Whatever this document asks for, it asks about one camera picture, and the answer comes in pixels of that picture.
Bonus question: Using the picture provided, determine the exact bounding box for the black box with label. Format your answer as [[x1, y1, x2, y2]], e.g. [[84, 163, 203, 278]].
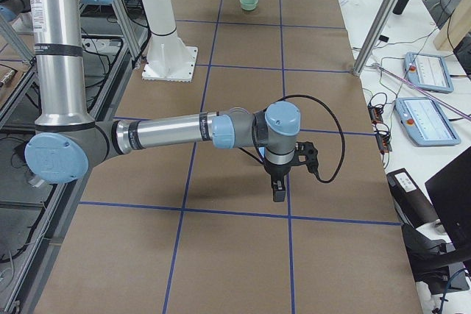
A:
[[386, 168, 439, 228]]

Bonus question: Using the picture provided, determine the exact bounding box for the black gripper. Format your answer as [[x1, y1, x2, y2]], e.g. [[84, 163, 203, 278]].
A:
[[265, 161, 291, 202]]

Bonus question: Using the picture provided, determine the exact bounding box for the far teach pendant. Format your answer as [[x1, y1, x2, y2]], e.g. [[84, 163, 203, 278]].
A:
[[404, 52, 454, 93]]

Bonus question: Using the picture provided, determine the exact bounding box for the brown paper table cover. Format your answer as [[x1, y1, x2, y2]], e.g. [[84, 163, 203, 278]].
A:
[[35, 0, 421, 313]]

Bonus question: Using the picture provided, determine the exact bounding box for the black monitor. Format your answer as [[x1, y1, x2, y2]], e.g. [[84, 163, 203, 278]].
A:
[[425, 148, 470, 249]]

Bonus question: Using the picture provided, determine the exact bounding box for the green ceramic bowl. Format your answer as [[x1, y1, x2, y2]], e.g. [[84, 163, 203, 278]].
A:
[[239, 0, 258, 12]]

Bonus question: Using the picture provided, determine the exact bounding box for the aluminium frame post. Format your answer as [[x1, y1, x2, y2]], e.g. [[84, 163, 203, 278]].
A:
[[352, 0, 398, 76]]

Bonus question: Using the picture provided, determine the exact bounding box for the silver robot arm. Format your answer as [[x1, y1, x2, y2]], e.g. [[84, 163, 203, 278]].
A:
[[24, 0, 300, 202]]

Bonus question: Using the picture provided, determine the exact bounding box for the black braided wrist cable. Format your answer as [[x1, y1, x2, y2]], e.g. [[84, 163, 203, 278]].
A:
[[274, 94, 347, 184]]

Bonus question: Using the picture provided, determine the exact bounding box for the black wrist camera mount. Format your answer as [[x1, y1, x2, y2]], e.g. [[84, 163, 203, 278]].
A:
[[291, 142, 319, 176]]

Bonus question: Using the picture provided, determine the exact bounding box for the wooden board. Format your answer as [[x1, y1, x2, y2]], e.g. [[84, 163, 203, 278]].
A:
[[433, 0, 470, 51]]

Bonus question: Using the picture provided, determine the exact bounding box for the teach pendant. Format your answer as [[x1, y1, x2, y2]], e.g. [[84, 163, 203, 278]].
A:
[[395, 97, 461, 147], [404, 52, 454, 93]]

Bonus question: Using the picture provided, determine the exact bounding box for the white pedestal column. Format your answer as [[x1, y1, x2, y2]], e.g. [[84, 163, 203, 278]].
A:
[[141, 0, 198, 82]]

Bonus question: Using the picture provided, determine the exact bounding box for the near teach pendant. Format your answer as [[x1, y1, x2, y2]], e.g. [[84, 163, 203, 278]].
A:
[[395, 97, 461, 147]]

